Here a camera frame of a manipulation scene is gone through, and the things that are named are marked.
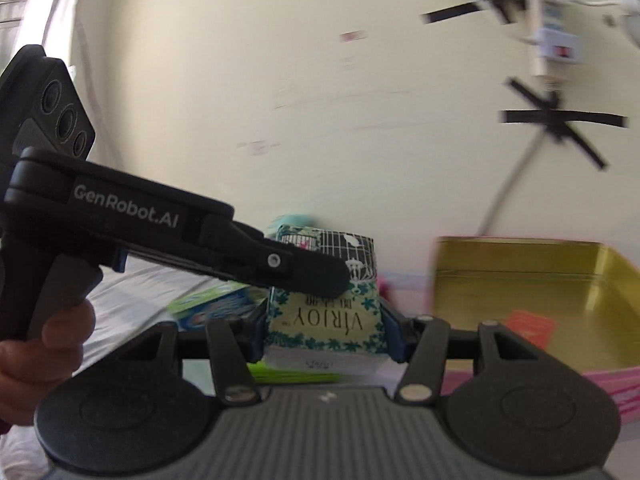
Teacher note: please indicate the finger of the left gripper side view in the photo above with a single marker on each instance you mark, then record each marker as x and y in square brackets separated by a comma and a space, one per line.
[300, 267]

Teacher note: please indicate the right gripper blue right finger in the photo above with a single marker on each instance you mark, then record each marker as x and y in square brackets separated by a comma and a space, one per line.
[422, 344]

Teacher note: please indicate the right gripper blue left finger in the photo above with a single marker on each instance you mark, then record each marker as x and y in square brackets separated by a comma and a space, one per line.
[232, 344]

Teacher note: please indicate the teal floral tissue pack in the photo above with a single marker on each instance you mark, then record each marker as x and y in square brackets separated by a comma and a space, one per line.
[343, 336]

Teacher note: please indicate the person's left hand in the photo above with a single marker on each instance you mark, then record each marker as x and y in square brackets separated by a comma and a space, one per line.
[30, 370]

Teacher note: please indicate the long green toothpaste box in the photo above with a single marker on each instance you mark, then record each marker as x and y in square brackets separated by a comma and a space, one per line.
[195, 309]

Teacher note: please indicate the green wet wipes pack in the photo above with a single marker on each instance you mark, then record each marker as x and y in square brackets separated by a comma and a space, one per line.
[269, 376]

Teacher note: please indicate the teal teddy bear plush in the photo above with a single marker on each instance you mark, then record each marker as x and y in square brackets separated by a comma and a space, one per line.
[302, 220]

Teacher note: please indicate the red card in tin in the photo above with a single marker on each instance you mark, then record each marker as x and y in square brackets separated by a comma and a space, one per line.
[535, 328]

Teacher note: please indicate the pink tin box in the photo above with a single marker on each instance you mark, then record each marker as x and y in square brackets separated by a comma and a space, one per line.
[589, 289]

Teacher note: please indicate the white power strip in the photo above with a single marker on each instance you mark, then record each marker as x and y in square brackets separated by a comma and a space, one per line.
[553, 49]

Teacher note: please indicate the wall sticker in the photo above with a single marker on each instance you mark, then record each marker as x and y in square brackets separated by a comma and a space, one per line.
[353, 36]

